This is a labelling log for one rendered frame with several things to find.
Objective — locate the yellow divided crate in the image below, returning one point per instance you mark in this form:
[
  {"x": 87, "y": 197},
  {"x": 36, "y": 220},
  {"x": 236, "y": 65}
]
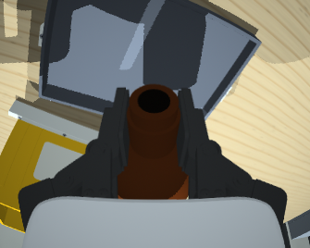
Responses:
[{"x": 31, "y": 154}]

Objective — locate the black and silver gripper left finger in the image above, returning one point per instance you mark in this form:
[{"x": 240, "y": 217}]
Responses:
[{"x": 90, "y": 175}]

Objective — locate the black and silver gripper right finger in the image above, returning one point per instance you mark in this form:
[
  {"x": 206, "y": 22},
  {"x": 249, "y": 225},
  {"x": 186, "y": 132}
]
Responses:
[{"x": 211, "y": 174}]

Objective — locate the brown bottle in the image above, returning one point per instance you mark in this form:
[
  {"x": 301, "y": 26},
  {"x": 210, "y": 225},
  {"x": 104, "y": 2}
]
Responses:
[{"x": 153, "y": 171}]

